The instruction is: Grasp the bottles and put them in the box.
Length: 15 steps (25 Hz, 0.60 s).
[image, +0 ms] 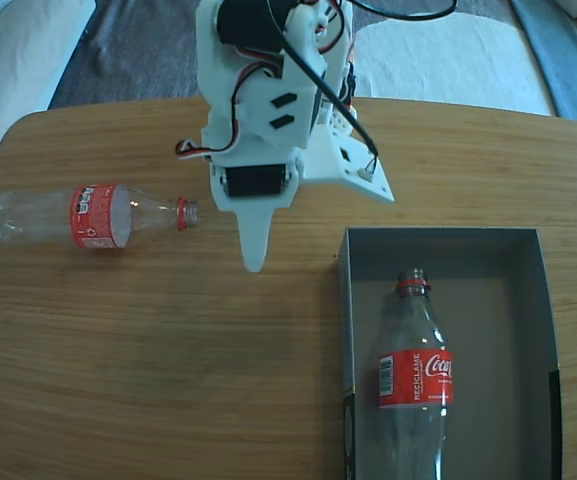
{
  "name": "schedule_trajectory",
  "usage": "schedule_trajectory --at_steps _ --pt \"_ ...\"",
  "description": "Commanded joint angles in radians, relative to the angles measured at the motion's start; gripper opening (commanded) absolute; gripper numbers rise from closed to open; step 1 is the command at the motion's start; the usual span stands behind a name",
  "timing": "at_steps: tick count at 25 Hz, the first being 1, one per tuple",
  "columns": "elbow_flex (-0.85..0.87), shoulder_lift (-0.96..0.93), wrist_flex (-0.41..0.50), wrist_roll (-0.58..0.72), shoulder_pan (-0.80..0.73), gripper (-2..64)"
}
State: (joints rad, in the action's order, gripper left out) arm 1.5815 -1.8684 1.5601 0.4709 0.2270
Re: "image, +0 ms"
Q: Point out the clear bottle red nutrition label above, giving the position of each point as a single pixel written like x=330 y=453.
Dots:
x=95 y=217

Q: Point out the clear bottle Coca-Cola logo label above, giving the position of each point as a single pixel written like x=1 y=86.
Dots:
x=415 y=380

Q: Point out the grey cardboard box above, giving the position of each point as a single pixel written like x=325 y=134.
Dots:
x=508 y=350

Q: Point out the dark grey rug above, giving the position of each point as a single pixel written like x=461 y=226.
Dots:
x=128 y=35

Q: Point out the light sofa cushion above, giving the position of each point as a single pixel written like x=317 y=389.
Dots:
x=13 y=60

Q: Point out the blue cloth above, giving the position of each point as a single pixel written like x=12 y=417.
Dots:
x=568 y=65

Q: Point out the flat white camera plate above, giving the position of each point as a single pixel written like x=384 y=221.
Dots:
x=348 y=170

